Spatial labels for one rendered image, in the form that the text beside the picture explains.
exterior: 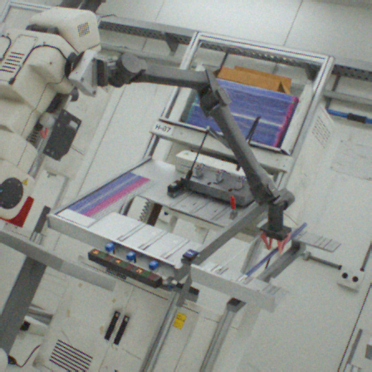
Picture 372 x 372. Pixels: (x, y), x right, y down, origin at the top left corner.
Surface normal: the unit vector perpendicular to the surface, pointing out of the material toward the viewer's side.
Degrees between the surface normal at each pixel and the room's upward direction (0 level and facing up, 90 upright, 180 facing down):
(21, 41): 82
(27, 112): 90
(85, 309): 90
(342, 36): 90
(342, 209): 90
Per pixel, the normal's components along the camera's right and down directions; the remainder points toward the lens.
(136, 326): -0.43, -0.30
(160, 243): -0.01, -0.88
